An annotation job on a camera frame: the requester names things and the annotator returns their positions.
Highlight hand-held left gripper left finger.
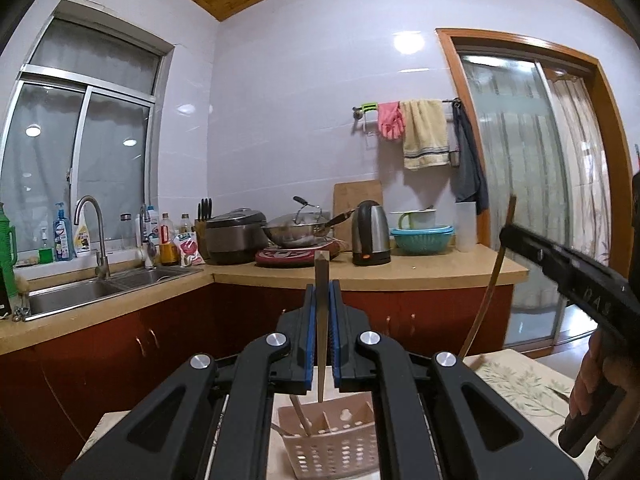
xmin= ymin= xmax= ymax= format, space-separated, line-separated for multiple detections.
xmin=62 ymin=280 xmax=318 ymax=480

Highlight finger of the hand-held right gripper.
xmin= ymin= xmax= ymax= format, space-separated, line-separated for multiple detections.
xmin=500 ymin=223 xmax=572 ymax=287

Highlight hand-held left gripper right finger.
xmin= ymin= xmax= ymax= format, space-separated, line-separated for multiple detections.
xmin=327 ymin=280 xmax=584 ymax=480

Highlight slim wooden chopstick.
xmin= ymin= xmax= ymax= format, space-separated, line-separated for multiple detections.
xmin=459 ymin=193 xmax=518 ymax=360
xmin=290 ymin=394 xmax=312 ymax=436
xmin=314 ymin=252 xmax=331 ymax=405

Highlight pink perforated utensil basket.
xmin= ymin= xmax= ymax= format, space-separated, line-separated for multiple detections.
xmin=272 ymin=395 xmax=381 ymax=480

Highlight person's right hand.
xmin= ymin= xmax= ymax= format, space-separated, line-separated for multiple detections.
xmin=568 ymin=331 xmax=640 ymax=467

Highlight white plastic container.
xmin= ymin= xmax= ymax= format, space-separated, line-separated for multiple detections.
xmin=455 ymin=201 xmax=479 ymax=254

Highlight wooden framed sliding glass door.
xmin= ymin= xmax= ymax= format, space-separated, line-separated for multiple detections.
xmin=435 ymin=27 xmax=640 ymax=352

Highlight red induction cooker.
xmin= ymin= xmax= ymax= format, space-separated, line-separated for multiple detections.
xmin=255 ymin=240 xmax=347 ymax=269

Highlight floral sheer curtain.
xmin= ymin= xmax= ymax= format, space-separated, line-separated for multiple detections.
xmin=547 ymin=77 xmax=614 ymax=312

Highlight beige kitchen countertop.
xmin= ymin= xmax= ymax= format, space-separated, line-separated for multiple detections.
xmin=0 ymin=247 xmax=530 ymax=357

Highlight steel wok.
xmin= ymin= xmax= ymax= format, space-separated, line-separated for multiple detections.
xmin=262 ymin=196 xmax=356 ymax=250

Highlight steel electric kettle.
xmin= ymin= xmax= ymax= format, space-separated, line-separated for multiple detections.
xmin=351 ymin=200 xmax=392 ymax=267

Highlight dark grey cloth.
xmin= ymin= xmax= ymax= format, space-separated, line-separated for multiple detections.
xmin=451 ymin=102 xmax=490 ymax=216

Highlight teal plastic colander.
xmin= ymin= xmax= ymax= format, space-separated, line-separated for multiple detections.
xmin=389 ymin=225 xmax=455 ymax=256

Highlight dark rice cooker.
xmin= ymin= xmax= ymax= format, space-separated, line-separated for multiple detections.
xmin=205 ymin=208 xmax=270 ymax=266

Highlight floral tablecloth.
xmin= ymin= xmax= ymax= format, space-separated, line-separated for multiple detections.
xmin=82 ymin=349 xmax=601 ymax=480

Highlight wooden cutting board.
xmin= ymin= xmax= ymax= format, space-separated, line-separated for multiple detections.
xmin=332 ymin=180 xmax=384 ymax=244

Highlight pink seasoning packet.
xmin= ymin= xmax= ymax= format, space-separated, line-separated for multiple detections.
xmin=175 ymin=232 xmax=206 ymax=267

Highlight knife block with black knives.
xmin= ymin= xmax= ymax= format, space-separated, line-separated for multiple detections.
xmin=194 ymin=198 xmax=215 ymax=261

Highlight beige striped towel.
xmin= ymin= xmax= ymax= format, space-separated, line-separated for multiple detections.
xmin=400 ymin=100 xmax=451 ymax=171

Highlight red-brown kitchen cabinets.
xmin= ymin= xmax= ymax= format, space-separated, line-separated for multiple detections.
xmin=0 ymin=282 xmax=516 ymax=480

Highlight cooking oil bottle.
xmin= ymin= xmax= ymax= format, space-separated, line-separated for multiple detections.
xmin=159 ymin=213 xmax=180 ymax=267

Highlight small chrome tap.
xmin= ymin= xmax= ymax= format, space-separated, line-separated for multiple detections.
xmin=139 ymin=205 xmax=156 ymax=269

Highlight pink rubber gloves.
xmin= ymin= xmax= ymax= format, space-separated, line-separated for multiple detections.
xmin=377 ymin=101 xmax=406 ymax=141

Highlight metal towel rack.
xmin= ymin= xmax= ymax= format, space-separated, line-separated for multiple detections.
xmin=351 ymin=99 xmax=461 ymax=137

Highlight stainless steel sink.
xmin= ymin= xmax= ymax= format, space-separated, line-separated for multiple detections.
xmin=25 ymin=265 xmax=204 ymax=321

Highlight tall chrome faucet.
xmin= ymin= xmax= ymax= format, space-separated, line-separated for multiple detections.
xmin=74 ymin=195 xmax=111 ymax=279

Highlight white cleaner bottle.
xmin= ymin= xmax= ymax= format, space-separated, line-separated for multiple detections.
xmin=74 ymin=210 xmax=94 ymax=257

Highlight blue dish soap bottle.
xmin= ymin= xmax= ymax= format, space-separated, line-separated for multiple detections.
xmin=53 ymin=203 xmax=72 ymax=262

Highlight green thermos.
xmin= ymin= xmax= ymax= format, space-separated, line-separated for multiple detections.
xmin=0 ymin=202 xmax=20 ymax=271

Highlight white bowl with green handle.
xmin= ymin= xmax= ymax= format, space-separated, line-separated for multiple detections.
xmin=390 ymin=207 xmax=437 ymax=230

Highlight aluminium frame window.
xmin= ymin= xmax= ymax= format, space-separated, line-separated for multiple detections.
xmin=0 ymin=0 xmax=175 ymax=256

